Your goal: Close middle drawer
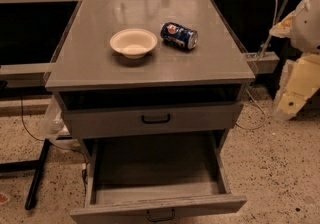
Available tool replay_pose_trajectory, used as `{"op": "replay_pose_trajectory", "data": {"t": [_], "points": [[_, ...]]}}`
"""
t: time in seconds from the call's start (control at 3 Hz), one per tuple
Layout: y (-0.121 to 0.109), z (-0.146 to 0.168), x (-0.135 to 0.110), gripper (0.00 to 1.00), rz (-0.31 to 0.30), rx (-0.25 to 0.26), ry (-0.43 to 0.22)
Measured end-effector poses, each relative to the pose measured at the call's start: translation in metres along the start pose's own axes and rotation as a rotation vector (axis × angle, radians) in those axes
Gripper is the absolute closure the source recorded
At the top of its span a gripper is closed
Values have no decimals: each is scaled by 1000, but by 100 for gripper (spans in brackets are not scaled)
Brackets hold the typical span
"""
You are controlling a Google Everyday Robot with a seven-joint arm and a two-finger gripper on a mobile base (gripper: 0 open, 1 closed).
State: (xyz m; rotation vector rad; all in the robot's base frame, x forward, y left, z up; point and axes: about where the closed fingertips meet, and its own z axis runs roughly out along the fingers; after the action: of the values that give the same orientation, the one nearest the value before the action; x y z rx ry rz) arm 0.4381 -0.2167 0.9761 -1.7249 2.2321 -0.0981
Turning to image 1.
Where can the grey drawer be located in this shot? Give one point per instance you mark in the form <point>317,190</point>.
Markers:
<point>127,121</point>
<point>154,179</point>

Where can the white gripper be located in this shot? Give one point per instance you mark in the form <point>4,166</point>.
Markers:
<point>307,27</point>

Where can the blue pepsi soda can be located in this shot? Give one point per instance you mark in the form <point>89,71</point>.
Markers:
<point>179,35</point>

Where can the black metal stand leg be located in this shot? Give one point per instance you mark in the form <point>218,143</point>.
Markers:
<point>36,165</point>

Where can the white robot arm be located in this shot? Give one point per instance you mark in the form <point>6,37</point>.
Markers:
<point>302,27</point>

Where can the grey drawer cabinet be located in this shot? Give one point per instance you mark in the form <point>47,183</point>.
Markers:
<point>88,74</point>

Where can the clear plastic bag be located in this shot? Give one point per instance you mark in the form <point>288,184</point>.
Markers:
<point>53,128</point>

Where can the grey top drawer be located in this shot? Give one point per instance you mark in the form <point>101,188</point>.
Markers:
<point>127,121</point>

